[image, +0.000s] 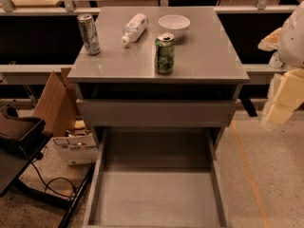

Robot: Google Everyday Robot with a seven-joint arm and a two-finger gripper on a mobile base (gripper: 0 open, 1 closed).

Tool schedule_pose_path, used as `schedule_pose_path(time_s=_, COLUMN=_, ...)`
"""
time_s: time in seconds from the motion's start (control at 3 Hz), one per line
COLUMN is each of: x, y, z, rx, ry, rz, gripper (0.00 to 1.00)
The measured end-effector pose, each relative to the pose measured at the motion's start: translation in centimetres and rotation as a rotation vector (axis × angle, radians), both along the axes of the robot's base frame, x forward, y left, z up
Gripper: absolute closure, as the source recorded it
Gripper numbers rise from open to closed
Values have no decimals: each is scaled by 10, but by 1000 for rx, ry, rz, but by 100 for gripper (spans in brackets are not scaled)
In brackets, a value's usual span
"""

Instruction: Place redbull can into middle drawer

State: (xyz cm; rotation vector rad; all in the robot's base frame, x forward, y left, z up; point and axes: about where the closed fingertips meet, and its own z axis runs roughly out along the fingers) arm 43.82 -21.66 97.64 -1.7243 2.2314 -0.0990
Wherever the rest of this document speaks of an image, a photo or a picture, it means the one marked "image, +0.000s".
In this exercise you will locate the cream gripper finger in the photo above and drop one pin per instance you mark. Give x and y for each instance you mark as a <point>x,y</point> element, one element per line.
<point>285,95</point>
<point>271,41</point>

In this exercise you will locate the silver blue redbull can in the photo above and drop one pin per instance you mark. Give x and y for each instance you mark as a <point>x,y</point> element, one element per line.
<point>89,33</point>

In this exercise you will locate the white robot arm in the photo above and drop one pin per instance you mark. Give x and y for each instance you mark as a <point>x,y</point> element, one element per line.
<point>291,44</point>

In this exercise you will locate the green soda can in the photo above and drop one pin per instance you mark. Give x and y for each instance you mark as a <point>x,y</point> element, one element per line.
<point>164,53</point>

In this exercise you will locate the grey drawer cabinet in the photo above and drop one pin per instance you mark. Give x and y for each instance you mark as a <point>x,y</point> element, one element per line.
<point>164,86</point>

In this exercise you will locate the open grey middle drawer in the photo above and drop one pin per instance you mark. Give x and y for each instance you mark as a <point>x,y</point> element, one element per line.
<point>156,178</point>

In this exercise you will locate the closed grey top drawer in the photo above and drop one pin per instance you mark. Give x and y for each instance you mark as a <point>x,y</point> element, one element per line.
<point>157,113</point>

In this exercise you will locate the white bowl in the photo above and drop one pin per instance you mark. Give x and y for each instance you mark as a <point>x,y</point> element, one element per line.
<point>174,24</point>

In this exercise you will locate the clear plastic water bottle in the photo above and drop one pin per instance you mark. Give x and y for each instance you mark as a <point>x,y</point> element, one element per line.
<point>134,28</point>

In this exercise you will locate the white printed cardboard box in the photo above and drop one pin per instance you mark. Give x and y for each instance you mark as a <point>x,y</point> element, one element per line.
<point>76,150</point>

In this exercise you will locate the brown cardboard box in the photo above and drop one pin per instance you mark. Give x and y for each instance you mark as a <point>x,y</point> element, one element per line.
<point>57,104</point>

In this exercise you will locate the black stand with tray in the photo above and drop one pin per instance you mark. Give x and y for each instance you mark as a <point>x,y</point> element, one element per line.
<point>21,142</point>

